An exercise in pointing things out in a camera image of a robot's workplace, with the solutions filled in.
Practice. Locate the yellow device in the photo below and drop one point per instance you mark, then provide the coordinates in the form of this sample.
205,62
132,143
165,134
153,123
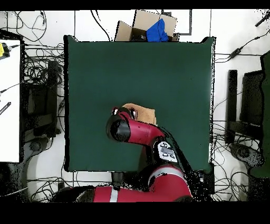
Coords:
1,50

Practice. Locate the grey stand leg with caster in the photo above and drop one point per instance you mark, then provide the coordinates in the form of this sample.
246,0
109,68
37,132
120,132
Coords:
244,154
35,145

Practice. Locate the brown cardboard box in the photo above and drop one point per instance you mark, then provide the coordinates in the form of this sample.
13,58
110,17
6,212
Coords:
145,20

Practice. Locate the blue cloth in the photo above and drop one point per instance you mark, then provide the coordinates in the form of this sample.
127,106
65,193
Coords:
157,31

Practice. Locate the orange terry towel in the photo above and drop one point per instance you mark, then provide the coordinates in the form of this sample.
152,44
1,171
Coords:
145,114

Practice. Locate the white desk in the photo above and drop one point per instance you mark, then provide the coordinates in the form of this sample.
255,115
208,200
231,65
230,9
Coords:
9,105

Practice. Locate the black rod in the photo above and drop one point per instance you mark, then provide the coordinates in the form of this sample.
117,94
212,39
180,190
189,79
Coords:
262,19

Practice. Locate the black power adapter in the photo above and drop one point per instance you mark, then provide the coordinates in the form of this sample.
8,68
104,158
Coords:
236,52

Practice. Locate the black upright bar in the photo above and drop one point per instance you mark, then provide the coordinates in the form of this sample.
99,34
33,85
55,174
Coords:
231,101

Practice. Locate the dark green table cloth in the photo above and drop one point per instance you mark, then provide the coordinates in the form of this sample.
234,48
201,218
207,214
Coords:
95,63

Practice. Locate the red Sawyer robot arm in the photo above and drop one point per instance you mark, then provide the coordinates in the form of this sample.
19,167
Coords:
145,131

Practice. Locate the dark green draped cloth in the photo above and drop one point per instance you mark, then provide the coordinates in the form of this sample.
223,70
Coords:
265,105

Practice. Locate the black flat tool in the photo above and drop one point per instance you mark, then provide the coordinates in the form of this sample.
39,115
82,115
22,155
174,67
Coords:
5,108

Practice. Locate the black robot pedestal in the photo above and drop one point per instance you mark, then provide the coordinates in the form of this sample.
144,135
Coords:
117,179

